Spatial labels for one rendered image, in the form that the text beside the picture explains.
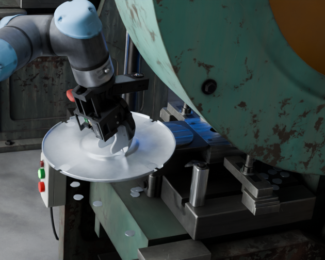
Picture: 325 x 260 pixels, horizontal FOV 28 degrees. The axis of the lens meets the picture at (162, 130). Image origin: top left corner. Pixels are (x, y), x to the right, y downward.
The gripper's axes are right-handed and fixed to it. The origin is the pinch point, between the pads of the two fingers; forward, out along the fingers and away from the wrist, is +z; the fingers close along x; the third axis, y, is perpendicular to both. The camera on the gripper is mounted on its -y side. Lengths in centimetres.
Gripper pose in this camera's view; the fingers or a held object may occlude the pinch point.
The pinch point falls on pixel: (125, 144)
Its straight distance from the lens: 137.4
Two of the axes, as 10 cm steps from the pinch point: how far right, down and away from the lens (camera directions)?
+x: 7.6, 3.3, -5.6
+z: 1.8, 7.2, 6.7
